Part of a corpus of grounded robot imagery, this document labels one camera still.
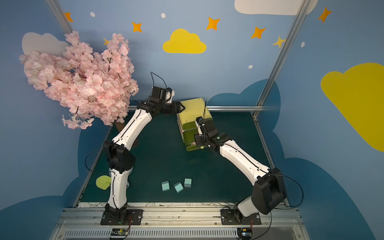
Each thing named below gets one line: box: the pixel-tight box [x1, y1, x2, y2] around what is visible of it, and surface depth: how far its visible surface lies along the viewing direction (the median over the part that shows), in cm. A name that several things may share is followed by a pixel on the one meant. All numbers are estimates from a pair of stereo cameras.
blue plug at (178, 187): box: [173, 181, 184, 193], surface depth 85 cm
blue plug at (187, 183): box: [184, 178, 192, 188], surface depth 86 cm
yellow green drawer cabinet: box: [176, 98, 213, 143], surface depth 94 cm
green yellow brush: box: [95, 175, 112, 190], surface depth 88 cm
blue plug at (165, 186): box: [161, 180, 170, 192], surface depth 85 cm
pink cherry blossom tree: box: [19, 30, 139, 130], surface depth 63 cm
